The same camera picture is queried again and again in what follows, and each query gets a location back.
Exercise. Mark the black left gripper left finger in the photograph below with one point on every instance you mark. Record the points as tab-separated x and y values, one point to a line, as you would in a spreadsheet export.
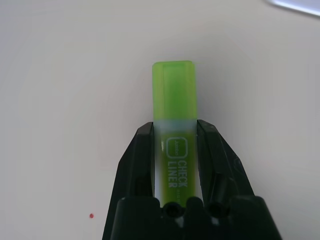
136	170

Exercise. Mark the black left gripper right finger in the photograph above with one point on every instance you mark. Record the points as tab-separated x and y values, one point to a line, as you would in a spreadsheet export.
220	170

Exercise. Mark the green highlighter pen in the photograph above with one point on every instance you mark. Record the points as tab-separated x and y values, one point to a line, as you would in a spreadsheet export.
175	95

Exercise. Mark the white plastic pencil case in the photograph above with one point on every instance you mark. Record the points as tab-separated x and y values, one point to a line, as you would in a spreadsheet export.
300	5

